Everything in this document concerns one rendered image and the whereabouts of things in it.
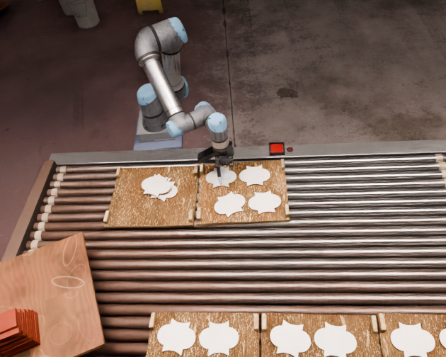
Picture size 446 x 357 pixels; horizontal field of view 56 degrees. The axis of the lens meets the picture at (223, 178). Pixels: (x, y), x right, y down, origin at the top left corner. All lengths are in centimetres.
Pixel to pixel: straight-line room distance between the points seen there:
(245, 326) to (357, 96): 269
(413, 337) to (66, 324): 123
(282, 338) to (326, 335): 16
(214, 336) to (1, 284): 87
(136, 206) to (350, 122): 219
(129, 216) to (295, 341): 91
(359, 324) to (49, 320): 112
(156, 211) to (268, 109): 203
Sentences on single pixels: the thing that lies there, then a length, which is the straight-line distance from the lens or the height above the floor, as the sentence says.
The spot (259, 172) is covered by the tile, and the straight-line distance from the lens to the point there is 200.
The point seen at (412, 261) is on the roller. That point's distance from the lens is 185.
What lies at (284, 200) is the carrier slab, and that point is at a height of 94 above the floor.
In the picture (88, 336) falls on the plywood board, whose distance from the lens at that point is 164.
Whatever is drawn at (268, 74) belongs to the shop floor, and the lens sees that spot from 412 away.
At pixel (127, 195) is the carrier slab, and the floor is 94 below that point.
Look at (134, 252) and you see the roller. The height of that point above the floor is 92.
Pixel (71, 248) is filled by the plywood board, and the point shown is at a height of 104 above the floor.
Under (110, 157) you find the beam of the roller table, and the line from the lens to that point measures 228.
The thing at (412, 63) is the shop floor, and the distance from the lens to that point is 437.
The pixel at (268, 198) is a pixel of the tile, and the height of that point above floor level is 94.
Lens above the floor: 248
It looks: 50 degrees down
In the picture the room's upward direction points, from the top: 9 degrees counter-clockwise
